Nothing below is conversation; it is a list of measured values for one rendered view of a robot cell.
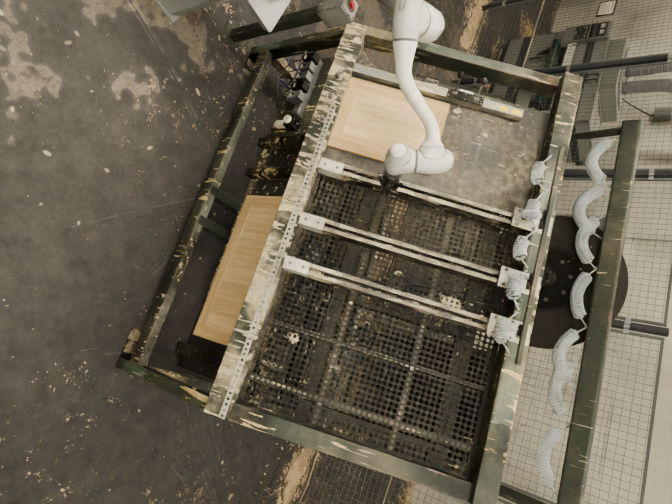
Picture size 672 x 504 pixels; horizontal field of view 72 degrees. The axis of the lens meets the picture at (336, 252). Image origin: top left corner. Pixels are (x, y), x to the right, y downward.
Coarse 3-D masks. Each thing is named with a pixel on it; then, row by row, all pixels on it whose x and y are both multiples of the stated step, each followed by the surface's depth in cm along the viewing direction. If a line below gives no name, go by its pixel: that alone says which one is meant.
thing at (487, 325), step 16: (288, 256) 222; (304, 272) 220; (320, 272) 224; (336, 272) 221; (352, 288) 219; (368, 288) 219; (384, 288) 219; (400, 304) 219; (416, 304) 217; (432, 304) 217; (448, 320) 219; (464, 320) 215; (480, 320) 216; (496, 320) 212; (512, 320) 212; (512, 336) 210; (528, 336) 210
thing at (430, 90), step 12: (360, 72) 253; (372, 72) 253; (384, 72) 253; (396, 84) 253; (420, 84) 251; (432, 96) 253; (444, 96) 250; (480, 108) 250; (492, 108) 248; (516, 108) 248; (516, 120) 250
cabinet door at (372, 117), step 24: (360, 96) 252; (384, 96) 252; (336, 120) 248; (360, 120) 248; (384, 120) 248; (408, 120) 248; (336, 144) 244; (360, 144) 244; (384, 144) 244; (408, 144) 245
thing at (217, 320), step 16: (256, 208) 278; (272, 208) 271; (240, 224) 280; (256, 224) 273; (240, 240) 275; (256, 240) 267; (224, 256) 276; (240, 256) 269; (256, 256) 262; (224, 272) 271; (240, 272) 264; (288, 272) 244; (224, 288) 266; (240, 288) 259; (208, 304) 268; (224, 304) 261; (240, 304) 254; (208, 320) 263; (224, 320) 256; (208, 336) 258; (224, 336) 251
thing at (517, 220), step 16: (320, 160) 236; (336, 176) 238; (352, 176) 234; (368, 176) 235; (384, 192) 239; (400, 192) 233; (416, 192) 232; (432, 192) 232; (448, 208) 233; (464, 208) 229; (480, 208) 230; (496, 224) 233; (512, 224) 224; (528, 224) 224
